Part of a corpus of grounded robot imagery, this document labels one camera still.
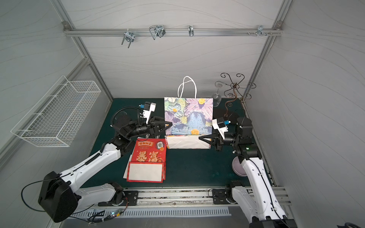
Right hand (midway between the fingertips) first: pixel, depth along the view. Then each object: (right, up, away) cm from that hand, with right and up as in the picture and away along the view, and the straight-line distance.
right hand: (199, 137), depth 64 cm
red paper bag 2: (-29, -13, +25) cm, 40 cm away
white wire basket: (-70, +8, +5) cm, 71 cm away
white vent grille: (-39, -38, +5) cm, 55 cm away
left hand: (-13, +6, -3) cm, 14 cm away
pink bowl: (+25, -22, +20) cm, 39 cm away
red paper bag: (-29, -23, +16) cm, 40 cm away
